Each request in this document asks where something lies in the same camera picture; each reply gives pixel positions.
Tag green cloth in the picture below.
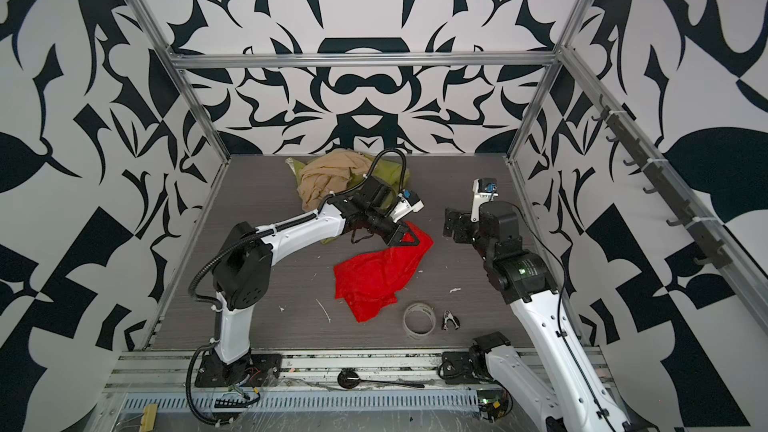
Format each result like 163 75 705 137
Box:
286 151 413 211

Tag red cloth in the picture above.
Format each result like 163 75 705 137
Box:
333 222 434 323

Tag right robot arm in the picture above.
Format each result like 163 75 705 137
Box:
443 201 632 431

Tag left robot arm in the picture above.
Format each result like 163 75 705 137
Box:
208 177 424 366

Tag beige cloth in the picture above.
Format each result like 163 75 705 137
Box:
293 150 372 212

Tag clear tape roll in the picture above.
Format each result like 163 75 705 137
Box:
402 302 437 340

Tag small black clip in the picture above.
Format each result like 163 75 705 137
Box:
441 310 461 331

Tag black round knob tool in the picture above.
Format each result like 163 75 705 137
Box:
337 368 426 390

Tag black hook rack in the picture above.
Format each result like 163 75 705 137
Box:
595 96 737 269

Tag yellow tag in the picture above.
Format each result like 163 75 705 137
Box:
139 403 158 432

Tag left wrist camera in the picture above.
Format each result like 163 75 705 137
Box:
388 190 424 222

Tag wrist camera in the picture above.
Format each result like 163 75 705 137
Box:
388 190 424 222
470 177 498 223

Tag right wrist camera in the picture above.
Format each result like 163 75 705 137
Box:
470 177 498 223

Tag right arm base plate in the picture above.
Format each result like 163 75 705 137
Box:
437 349 493 385

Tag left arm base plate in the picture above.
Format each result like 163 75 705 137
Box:
193 352 283 388

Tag black corrugated cable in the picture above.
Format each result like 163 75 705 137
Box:
184 341 241 427

